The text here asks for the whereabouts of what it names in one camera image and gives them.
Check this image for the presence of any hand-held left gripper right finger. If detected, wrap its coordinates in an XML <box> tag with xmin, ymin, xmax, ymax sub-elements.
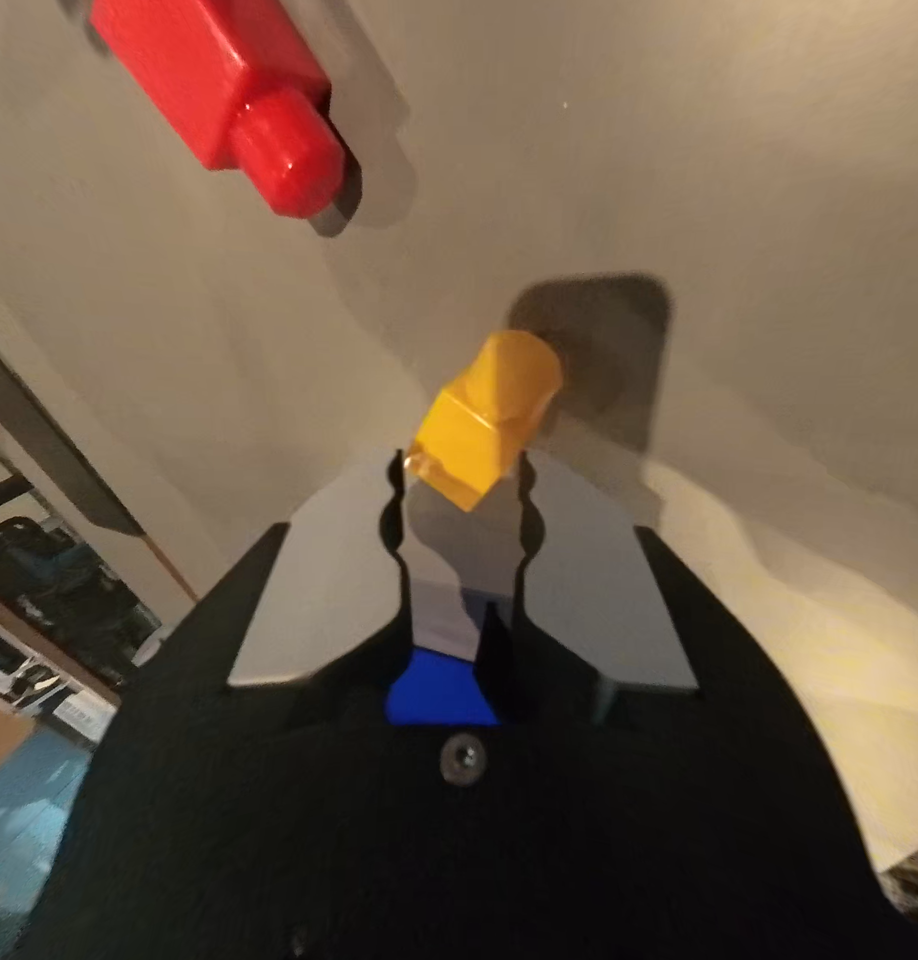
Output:
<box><xmin>511</xmin><ymin>452</ymin><xmax>702</xmax><ymax>695</ymax></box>

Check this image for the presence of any yellow one-stud mega block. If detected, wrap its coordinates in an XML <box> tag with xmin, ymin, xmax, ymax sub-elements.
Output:
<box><xmin>405</xmin><ymin>330</ymin><xmax>564</xmax><ymax>514</ymax></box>

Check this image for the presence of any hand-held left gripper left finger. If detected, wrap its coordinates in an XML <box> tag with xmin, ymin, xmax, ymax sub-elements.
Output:
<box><xmin>226</xmin><ymin>447</ymin><xmax>414</xmax><ymax>689</ymax></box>

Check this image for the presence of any red one-stud mega block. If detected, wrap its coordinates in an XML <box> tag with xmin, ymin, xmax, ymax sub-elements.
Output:
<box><xmin>86</xmin><ymin>0</ymin><xmax>348</xmax><ymax>220</ymax></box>

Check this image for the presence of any blue plastic bin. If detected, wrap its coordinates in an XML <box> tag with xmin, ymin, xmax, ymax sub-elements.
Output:
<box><xmin>384</xmin><ymin>647</ymin><xmax>503</xmax><ymax>729</ymax></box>

